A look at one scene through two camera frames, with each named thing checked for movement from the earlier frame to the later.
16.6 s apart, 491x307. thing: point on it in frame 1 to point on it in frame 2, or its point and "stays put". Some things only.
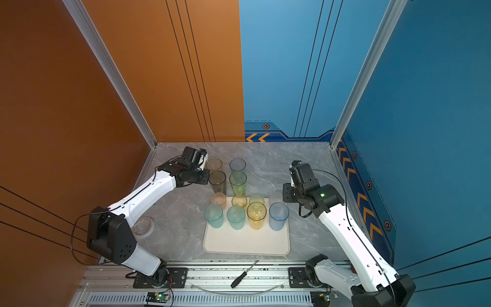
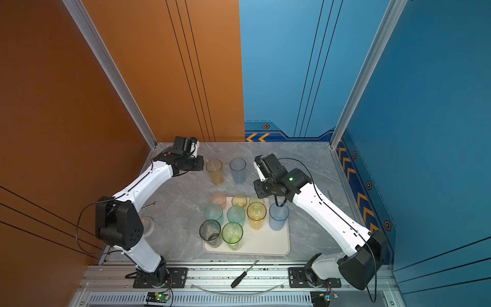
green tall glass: [238, 180] to [232, 233]
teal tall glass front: [213, 215] stays put
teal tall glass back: [236, 215] stays put
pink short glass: [218, 198] stays put
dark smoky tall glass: [217, 179] to [210, 231]
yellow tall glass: [256, 212] stays put
